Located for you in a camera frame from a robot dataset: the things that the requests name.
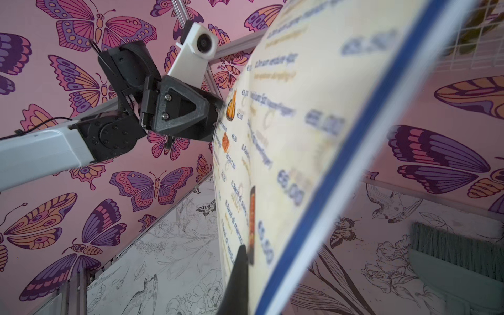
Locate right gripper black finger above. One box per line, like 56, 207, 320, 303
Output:
217, 245, 249, 315

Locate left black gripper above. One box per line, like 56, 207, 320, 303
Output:
139, 76, 224, 142

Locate laminated dim sum menu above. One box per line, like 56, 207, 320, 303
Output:
213, 1, 476, 314

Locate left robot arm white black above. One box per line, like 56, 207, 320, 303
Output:
1, 34, 223, 191

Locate grey green dustpan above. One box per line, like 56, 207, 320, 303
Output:
409, 223, 503, 314

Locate green succulent plant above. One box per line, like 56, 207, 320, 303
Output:
442, 0, 503, 57

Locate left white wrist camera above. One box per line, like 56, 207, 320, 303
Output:
166, 20, 219, 88

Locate aluminium cage frame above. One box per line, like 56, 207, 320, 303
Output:
73, 1, 267, 120

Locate white wire rack basket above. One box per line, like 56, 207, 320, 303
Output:
434, 1, 503, 72

